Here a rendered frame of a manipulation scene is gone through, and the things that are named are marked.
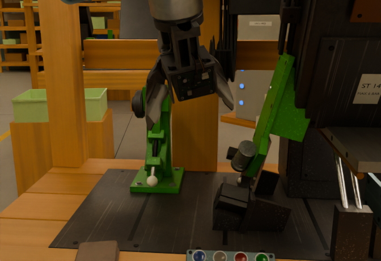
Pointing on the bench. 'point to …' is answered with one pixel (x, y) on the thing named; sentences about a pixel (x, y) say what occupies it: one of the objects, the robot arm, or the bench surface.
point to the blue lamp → (199, 256)
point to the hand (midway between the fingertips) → (190, 117)
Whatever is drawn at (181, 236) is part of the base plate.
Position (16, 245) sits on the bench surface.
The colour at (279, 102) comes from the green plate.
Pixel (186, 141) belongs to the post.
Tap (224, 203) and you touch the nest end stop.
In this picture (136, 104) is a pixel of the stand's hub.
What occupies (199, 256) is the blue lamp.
